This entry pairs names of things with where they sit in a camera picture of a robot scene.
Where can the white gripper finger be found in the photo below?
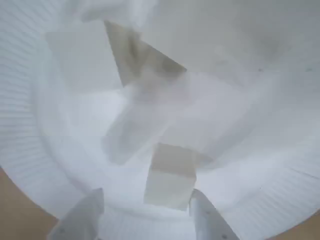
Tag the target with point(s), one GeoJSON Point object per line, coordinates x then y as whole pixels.
{"type": "Point", "coordinates": [207, 220]}
{"type": "Point", "coordinates": [82, 217]}

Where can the white cube block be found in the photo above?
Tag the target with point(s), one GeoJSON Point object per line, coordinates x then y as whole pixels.
{"type": "Point", "coordinates": [135, 55]}
{"type": "Point", "coordinates": [170, 182]}
{"type": "Point", "coordinates": [135, 135]}

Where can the white paper plate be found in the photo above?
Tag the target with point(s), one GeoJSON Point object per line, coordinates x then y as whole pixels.
{"type": "Point", "coordinates": [250, 125]}

